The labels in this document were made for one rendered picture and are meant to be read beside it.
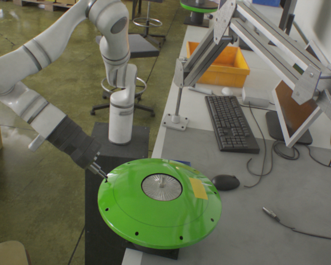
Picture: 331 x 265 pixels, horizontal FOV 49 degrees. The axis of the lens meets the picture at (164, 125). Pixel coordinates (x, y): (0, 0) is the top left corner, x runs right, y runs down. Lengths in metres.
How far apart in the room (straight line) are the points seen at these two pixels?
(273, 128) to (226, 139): 0.26
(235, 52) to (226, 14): 1.16
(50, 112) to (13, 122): 2.40
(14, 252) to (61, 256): 0.78
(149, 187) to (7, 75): 0.42
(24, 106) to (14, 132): 2.27
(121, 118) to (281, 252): 0.73
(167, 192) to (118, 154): 0.55
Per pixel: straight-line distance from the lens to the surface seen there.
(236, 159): 1.38
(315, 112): 1.39
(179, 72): 1.39
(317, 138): 1.69
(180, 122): 1.51
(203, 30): 2.85
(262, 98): 1.79
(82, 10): 0.97
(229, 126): 1.53
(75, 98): 3.62
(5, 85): 0.88
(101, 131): 1.55
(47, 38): 0.92
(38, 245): 2.23
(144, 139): 1.51
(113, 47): 1.05
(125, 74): 1.31
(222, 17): 1.11
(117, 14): 0.93
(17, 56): 0.90
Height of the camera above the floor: 1.69
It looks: 31 degrees down
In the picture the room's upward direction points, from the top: 8 degrees clockwise
